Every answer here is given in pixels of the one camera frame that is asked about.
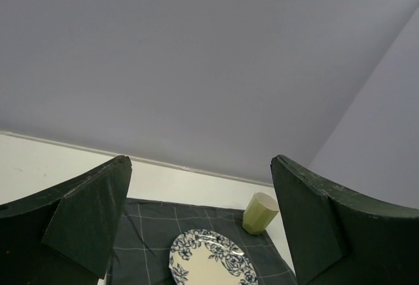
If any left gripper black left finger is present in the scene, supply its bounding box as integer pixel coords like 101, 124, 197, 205
1, 155, 132, 284

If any pale yellow mug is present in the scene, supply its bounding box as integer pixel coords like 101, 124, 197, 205
242, 192, 280, 235

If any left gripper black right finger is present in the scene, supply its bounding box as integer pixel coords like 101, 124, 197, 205
270, 155, 418, 284

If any blue floral ceramic plate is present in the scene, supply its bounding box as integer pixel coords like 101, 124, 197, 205
168, 229, 258, 285

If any dark grey checked cloth placemat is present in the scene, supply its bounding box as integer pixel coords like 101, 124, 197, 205
105, 199, 297, 284

